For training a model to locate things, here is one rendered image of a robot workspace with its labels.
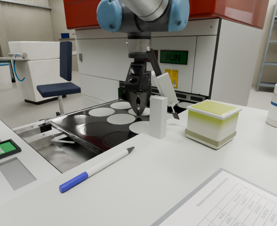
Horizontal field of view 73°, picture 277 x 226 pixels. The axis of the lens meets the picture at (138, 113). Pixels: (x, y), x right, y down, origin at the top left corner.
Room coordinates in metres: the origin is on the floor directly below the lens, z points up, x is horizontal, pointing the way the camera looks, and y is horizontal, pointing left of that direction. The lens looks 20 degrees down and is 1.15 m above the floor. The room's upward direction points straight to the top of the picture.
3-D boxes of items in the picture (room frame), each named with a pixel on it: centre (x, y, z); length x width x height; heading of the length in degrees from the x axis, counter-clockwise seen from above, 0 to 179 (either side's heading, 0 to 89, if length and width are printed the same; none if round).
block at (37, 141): (0.45, 0.28, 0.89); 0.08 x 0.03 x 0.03; 139
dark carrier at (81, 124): (0.61, 0.06, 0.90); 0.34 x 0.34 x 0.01; 49
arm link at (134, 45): (0.64, 0.00, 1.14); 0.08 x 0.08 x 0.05
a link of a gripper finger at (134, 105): (0.65, 0.01, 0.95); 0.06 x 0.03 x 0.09; 170
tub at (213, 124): (0.34, -0.15, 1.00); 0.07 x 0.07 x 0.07; 40
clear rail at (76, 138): (0.47, 0.18, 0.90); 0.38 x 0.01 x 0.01; 49
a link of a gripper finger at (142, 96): (0.64, -0.02, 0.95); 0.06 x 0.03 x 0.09; 170
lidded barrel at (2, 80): (5.02, 3.70, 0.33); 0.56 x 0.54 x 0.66; 56
